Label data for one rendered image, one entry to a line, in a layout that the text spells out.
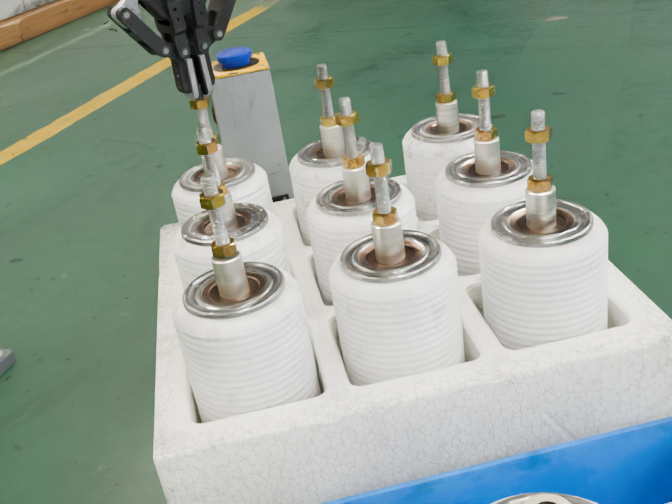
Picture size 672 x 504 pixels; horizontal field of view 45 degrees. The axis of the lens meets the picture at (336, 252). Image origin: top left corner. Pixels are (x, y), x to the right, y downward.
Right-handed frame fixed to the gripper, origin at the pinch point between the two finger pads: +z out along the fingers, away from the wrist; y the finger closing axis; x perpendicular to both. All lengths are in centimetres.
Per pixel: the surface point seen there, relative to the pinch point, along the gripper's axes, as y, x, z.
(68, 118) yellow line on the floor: -30, -127, 36
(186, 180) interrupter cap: 2.7, -1.3, 10.0
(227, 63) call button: -10.7, -12.0, 3.4
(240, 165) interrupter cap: -2.5, 0.6, 9.9
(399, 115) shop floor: -70, -51, 36
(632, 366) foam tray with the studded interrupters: -8.1, 40.8, 19.0
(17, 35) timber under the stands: -60, -241, 34
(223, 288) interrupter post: 12.7, 21.2, 9.2
